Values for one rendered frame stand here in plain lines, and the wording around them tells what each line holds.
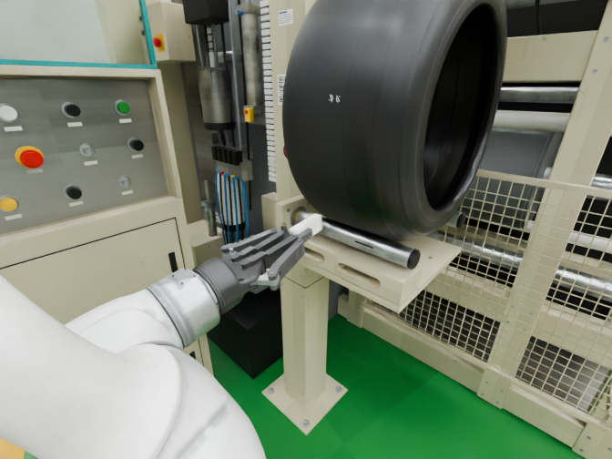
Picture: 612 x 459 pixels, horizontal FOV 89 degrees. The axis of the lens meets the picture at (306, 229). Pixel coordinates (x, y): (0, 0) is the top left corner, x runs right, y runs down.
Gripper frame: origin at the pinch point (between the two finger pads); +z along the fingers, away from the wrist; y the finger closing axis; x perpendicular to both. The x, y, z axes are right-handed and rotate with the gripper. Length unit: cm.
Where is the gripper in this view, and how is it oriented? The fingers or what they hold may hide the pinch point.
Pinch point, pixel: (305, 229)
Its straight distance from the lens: 54.5
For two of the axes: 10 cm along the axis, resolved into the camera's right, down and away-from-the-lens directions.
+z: 6.8, -4.3, 6.0
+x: 0.9, 8.6, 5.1
